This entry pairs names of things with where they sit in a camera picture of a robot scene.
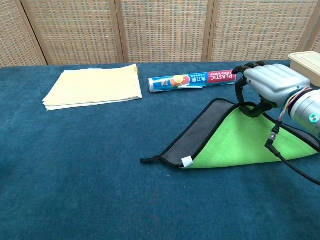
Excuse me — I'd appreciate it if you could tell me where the right silver and black robot hand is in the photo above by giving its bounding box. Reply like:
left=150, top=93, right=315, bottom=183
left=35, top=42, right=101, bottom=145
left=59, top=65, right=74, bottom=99
left=231, top=61, right=312, bottom=119

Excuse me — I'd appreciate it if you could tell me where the grey and green cloth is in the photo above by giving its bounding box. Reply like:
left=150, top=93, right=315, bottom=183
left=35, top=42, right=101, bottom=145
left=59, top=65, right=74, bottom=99
left=140, top=98, right=320, bottom=170

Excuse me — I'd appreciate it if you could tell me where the beige plastic lidded container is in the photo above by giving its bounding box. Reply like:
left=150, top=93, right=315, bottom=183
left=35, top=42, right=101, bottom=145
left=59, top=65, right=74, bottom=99
left=288, top=51, right=320, bottom=88

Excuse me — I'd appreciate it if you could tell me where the plastic wrap roll box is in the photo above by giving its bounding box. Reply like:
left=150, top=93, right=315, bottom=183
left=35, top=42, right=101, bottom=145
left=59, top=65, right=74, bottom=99
left=148, top=69, right=238, bottom=94

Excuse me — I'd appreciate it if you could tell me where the woven wooden folding screen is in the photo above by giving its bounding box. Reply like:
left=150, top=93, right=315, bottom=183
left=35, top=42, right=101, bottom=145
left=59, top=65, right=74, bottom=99
left=0, top=0, right=320, bottom=68

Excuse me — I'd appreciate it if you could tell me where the cream spiral-bound notebook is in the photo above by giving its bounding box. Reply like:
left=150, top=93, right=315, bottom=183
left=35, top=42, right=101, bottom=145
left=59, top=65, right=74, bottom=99
left=42, top=63, right=143, bottom=112

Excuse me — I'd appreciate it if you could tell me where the blue table cloth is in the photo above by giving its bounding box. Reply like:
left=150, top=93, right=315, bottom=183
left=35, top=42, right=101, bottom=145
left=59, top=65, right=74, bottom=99
left=0, top=59, right=320, bottom=240

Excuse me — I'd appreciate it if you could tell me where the black cable with plug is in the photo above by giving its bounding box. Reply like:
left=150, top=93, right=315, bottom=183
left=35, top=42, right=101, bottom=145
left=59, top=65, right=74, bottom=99
left=264, top=120, right=320, bottom=186

